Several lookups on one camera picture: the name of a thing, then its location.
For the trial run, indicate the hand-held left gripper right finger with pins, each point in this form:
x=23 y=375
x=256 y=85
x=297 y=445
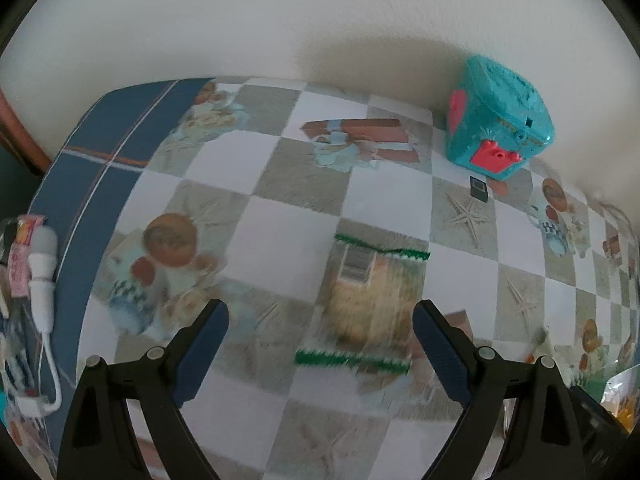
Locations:
x=440 y=355

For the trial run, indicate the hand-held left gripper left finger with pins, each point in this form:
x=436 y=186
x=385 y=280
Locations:
x=202 y=355

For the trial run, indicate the round orange cake packet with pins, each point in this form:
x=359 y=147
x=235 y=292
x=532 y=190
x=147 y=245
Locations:
x=622 y=400

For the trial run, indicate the clear green-edged snack packet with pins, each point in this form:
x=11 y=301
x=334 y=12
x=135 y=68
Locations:
x=365 y=305

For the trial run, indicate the white handheld device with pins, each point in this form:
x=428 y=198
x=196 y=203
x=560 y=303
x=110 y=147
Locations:
x=42 y=280

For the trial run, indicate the clear plastic packaging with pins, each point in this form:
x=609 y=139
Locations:
x=17 y=365

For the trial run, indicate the small pink packet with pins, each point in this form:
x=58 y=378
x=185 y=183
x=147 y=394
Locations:
x=22 y=260

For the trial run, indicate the teal plastic toy box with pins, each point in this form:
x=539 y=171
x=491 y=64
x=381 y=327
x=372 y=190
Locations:
x=500 y=110

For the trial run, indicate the reddish brown furniture edge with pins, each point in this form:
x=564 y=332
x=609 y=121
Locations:
x=20 y=135

